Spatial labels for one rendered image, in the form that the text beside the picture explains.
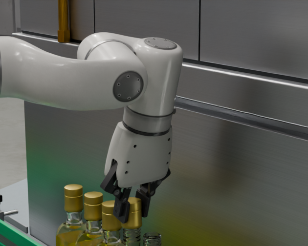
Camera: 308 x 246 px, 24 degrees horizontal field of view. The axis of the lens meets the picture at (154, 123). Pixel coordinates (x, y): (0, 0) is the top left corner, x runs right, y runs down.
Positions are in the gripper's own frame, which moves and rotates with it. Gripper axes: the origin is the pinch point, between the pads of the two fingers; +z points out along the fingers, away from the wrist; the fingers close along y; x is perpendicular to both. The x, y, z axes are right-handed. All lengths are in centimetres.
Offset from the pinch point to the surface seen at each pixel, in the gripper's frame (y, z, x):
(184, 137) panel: -12.0, -9.1, -3.3
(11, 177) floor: -160, 205, -317
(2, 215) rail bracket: -7, 36, -54
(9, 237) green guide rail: -4, 36, -44
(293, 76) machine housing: -15.2, -27.1, 13.5
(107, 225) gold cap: 1.3, 5.8, -3.7
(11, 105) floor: -279, 263, -536
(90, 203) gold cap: 1.0, 5.0, -9.8
